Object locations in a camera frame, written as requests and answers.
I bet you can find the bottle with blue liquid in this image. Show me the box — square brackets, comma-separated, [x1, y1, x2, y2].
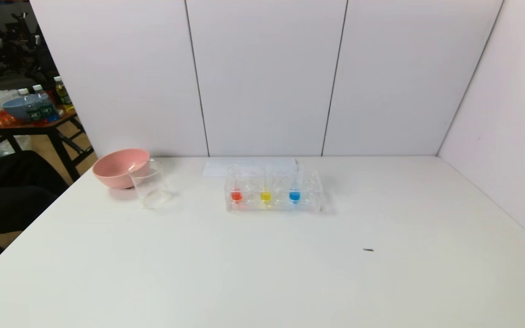
[33, 84, 60, 122]

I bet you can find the clear acrylic test tube rack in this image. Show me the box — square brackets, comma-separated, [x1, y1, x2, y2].
[225, 166, 323, 214]

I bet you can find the test tube with yellow pigment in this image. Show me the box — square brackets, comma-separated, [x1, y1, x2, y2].
[260, 164, 273, 205]

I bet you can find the bottle with yellow liquid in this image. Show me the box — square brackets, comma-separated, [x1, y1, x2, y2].
[53, 76, 74, 112]

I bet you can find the bottle with dark label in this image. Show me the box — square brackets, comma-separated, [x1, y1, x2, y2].
[19, 88, 44, 123]

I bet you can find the black background equipment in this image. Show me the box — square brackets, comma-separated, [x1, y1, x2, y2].
[0, 11, 58, 89]

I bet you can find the test tube with red pigment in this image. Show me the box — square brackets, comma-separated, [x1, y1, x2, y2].
[227, 165, 244, 205]

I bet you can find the brown wooden table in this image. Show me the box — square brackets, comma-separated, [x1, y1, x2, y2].
[0, 108, 94, 183]

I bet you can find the clear glass beaker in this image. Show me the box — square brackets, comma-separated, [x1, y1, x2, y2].
[128, 159, 173, 210]

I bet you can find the test tube with blue pigment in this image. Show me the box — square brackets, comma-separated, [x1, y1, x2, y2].
[288, 159, 302, 205]

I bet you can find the blue bowl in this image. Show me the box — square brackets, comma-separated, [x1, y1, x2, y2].
[2, 94, 49, 121]

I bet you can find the pink bowl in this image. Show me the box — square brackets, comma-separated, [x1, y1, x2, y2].
[92, 148, 150, 190]

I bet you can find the white paper sheet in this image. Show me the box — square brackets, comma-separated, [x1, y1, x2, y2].
[203, 158, 299, 177]

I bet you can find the clear plastic bag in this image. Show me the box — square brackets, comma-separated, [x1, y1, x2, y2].
[0, 135, 31, 159]

